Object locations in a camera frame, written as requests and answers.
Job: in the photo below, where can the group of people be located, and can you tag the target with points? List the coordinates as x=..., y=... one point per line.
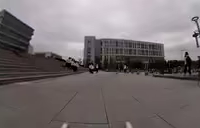
x=72, y=64
x=92, y=67

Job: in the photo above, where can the glass fronted building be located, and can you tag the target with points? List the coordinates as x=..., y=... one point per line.
x=128, y=50

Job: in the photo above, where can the grey paved plaza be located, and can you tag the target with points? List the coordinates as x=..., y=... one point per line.
x=98, y=100

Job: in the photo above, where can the robot's own part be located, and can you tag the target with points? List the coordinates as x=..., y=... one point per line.
x=129, y=125
x=64, y=125

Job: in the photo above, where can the row of trees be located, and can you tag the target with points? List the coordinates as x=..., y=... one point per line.
x=174, y=64

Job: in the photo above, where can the raised grey kerb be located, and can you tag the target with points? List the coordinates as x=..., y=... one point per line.
x=174, y=76

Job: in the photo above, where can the person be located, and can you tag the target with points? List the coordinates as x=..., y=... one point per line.
x=187, y=63

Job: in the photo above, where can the wide grey stone steps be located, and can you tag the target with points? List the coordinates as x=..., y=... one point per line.
x=8, y=65

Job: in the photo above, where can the grey stacked concrete building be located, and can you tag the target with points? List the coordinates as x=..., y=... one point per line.
x=11, y=31

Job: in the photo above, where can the tall lamp pole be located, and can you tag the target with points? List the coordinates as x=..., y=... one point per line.
x=199, y=33

